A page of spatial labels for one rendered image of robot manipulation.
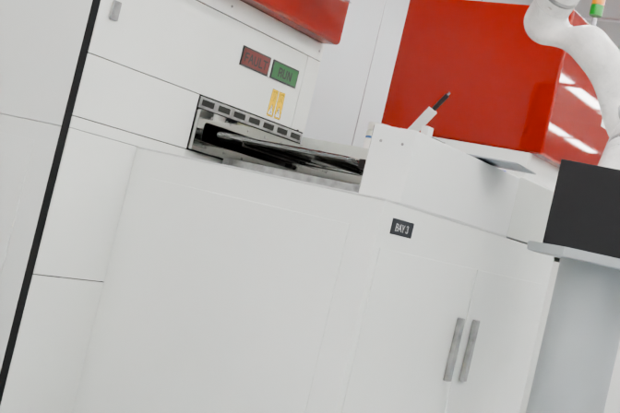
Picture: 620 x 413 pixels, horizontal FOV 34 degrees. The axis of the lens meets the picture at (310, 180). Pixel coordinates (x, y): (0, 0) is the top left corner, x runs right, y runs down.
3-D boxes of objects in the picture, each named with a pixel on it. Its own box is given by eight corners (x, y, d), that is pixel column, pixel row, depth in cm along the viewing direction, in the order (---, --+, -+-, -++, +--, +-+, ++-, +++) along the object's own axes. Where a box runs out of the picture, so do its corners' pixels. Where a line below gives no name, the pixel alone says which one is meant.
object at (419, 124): (400, 155, 258) (412, 103, 258) (407, 158, 261) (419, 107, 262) (422, 159, 255) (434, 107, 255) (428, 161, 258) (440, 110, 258)
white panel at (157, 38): (61, 125, 206) (109, -66, 207) (282, 187, 274) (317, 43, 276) (72, 127, 204) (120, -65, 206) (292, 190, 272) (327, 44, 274)
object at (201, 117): (185, 147, 235) (196, 108, 236) (290, 179, 272) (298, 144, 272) (192, 148, 234) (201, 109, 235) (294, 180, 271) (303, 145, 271)
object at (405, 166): (357, 194, 197) (374, 123, 197) (470, 229, 243) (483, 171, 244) (399, 203, 192) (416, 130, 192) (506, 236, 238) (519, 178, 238)
